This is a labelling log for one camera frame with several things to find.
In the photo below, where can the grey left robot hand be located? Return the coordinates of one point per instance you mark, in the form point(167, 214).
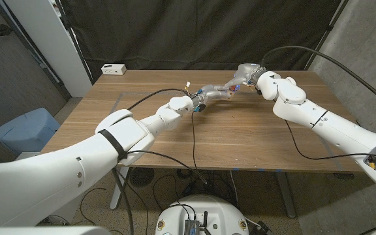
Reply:
point(211, 94)

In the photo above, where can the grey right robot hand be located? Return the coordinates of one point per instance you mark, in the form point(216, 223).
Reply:
point(245, 74)

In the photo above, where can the wooden block with holes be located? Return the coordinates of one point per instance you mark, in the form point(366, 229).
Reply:
point(232, 94)

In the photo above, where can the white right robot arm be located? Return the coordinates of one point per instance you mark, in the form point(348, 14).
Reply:
point(322, 114)

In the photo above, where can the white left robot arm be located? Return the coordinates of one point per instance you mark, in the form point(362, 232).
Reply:
point(116, 147)

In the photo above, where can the black backdrop curtain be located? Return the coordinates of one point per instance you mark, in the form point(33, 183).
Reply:
point(201, 32)

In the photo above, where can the large wooden panel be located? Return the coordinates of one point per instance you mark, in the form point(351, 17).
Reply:
point(142, 93)

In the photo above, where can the black backdrop stand pole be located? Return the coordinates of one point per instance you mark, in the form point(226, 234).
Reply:
point(73, 39)
point(326, 32)

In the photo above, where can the white power strip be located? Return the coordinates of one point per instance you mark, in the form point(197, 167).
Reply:
point(113, 69)

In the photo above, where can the round black fan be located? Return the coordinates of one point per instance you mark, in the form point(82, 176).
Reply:
point(141, 177)

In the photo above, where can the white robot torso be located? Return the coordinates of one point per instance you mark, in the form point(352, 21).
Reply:
point(204, 205)

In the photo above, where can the grey table leg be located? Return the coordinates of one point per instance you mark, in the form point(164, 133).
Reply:
point(286, 196)

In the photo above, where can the grey electronics box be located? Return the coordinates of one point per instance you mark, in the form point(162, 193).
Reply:
point(191, 227)

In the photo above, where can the white table leg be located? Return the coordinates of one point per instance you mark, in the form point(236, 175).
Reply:
point(117, 192)

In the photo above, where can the blue plastic bin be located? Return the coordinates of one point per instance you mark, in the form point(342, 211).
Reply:
point(25, 130)

